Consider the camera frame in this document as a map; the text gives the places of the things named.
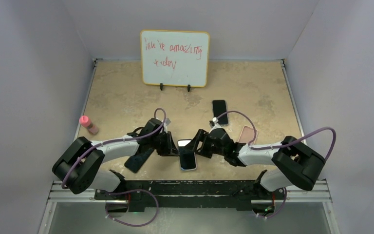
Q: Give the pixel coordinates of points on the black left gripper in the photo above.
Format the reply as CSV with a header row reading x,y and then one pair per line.
x,y
169,149

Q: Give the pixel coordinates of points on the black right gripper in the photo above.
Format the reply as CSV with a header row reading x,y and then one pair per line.
x,y
200,136

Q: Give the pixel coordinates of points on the clear grey phone case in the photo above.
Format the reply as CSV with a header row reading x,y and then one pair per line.
x,y
179,161

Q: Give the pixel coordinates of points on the black phone with case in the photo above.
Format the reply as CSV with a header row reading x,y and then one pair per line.
x,y
219,108

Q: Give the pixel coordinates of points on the pink phone case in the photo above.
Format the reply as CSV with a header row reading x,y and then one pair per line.
x,y
248,134

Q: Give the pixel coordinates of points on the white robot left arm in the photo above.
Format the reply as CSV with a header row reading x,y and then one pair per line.
x,y
79,167

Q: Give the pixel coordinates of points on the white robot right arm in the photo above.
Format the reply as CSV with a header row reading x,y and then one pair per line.
x,y
296,163

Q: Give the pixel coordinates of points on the yellow framed whiteboard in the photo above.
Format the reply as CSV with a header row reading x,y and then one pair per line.
x,y
174,58

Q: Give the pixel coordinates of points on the pink capped small bottle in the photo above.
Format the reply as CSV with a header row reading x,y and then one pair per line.
x,y
87,123

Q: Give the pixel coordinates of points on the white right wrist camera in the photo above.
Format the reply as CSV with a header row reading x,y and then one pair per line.
x,y
214,124

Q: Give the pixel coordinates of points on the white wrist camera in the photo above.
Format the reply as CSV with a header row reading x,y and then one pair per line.
x,y
167,124
214,124

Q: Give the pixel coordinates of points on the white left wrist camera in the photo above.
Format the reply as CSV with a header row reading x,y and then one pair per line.
x,y
167,124

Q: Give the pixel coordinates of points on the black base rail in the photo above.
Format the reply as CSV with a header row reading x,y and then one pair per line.
x,y
242,195

